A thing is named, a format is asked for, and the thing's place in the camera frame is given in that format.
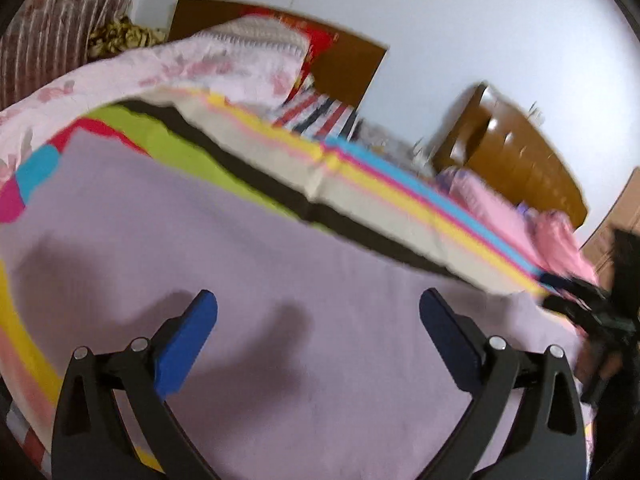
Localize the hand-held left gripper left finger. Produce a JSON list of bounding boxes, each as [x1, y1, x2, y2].
[[51, 289, 221, 480]]

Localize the dark wooden headboard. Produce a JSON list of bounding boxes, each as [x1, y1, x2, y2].
[[167, 0, 388, 108]]

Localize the plaid mattress sheet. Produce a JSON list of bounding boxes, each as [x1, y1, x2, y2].
[[5, 402, 53, 478]]

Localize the red patterned pillow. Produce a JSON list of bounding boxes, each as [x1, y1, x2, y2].
[[240, 7, 336, 86]]

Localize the leopard print cloth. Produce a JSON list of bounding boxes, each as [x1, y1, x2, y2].
[[87, 15, 168, 58]]

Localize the striped floral curtain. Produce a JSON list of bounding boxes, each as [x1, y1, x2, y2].
[[0, 0, 148, 108]]

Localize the lilac knitted sweater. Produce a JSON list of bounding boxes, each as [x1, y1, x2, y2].
[[0, 132, 596, 480]]

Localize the plaid pillow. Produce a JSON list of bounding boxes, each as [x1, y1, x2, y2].
[[272, 87, 358, 141]]

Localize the cloth covered nightstand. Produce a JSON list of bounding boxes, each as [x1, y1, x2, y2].
[[355, 117, 438, 178]]

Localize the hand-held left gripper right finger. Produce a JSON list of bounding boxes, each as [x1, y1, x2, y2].
[[419, 287, 587, 480]]

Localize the wooden wardrobe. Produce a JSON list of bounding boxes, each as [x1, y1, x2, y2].
[[580, 167, 640, 286]]

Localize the pale pink floral quilt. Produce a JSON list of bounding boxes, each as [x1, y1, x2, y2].
[[0, 15, 313, 186]]

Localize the light brown wooden headboard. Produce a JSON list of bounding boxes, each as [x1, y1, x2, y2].
[[432, 82, 588, 228]]

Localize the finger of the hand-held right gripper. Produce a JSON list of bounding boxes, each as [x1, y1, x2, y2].
[[540, 272, 618, 325]]

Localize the colourful striped bed sheet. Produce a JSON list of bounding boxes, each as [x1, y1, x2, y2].
[[0, 87, 598, 480]]

